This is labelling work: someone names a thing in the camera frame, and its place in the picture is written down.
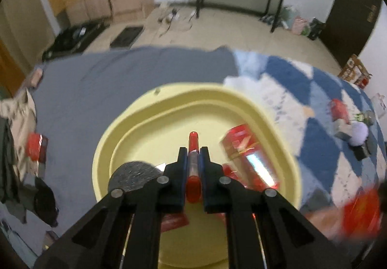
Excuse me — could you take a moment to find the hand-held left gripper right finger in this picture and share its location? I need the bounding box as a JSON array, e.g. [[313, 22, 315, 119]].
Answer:
[[200, 146, 353, 269]]

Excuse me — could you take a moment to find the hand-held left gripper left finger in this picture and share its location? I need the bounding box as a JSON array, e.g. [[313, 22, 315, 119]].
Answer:
[[33, 146, 187, 269]]

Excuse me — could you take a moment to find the large round dark sponge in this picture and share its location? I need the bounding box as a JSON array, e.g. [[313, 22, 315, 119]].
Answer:
[[109, 161, 165, 194]]

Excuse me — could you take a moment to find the red and gold cigarette box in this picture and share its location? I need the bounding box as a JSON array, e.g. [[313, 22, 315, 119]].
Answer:
[[219, 124, 280, 189]]

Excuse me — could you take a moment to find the yellow plastic basin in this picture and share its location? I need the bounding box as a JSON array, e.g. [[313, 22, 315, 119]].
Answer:
[[92, 82, 303, 269]]

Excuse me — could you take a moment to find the blue and white fleece blanket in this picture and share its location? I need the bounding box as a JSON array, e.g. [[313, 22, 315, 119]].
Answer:
[[224, 48, 387, 257]]

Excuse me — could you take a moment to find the grey bed sheet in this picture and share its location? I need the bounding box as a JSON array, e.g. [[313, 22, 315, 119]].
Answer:
[[0, 45, 239, 260]]

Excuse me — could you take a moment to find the red box with dark edge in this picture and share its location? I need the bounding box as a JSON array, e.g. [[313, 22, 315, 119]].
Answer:
[[27, 132, 49, 164]]

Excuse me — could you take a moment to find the small red box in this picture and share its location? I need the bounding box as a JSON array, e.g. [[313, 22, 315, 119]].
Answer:
[[329, 98, 351, 123]]

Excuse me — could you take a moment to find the black floor mat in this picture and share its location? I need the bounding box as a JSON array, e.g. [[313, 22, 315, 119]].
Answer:
[[109, 25, 144, 48]]

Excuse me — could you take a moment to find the pale round ball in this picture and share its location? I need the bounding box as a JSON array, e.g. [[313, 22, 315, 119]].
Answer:
[[348, 122, 369, 146]]

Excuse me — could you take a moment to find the dark green clothing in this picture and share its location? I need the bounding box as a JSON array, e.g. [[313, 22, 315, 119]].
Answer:
[[0, 118, 34, 224]]

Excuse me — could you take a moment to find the small glass jar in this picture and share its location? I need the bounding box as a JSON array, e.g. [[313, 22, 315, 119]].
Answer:
[[357, 110, 375, 126]]

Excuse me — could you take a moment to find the beige cloth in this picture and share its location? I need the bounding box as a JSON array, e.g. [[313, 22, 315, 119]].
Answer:
[[0, 89, 37, 137]]

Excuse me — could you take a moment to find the copper coloured box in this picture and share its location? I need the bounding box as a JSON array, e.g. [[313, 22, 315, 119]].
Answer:
[[29, 68, 44, 88]]

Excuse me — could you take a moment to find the black case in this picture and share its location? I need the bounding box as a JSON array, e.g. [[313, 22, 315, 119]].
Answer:
[[42, 22, 110, 61]]

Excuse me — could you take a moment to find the pink bag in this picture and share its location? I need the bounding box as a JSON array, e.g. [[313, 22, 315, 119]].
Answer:
[[292, 17, 307, 35]]

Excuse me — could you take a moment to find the light green bag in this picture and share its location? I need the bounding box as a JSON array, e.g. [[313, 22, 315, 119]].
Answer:
[[280, 6, 298, 29]]

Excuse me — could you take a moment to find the printed cardboard carton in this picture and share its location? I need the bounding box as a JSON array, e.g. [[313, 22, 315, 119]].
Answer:
[[338, 54, 373, 88]]

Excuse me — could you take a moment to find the dark bag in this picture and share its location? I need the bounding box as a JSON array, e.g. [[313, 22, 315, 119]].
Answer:
[[308, 18, 326, 40]]

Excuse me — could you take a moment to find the dark brown door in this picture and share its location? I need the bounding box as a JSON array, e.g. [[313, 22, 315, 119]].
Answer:
[[320, 0, 383, 67]]

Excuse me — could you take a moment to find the power strip with cables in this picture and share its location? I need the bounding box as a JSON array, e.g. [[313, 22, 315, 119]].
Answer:
[[157, 7, 194, 35]]

